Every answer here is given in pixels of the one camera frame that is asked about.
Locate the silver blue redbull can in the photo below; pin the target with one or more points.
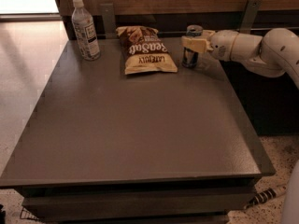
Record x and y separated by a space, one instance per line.
190 57

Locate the right metal bracket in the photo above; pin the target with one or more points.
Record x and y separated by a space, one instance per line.
249 16

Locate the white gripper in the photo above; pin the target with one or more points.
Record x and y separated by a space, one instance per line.
219 46

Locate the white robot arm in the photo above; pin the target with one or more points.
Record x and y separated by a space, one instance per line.
271 55

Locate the left metal bracket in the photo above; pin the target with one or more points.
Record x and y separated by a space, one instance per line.
108 17

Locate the metal bracket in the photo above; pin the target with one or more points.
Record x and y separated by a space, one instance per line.
108 17
249 16

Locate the brown chip bag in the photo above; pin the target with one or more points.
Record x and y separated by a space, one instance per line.
144 51

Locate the grey drawer cabinet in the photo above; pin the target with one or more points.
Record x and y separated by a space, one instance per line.
102 146

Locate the clear plastic water bottle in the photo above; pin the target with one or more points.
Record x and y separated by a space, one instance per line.
85 31

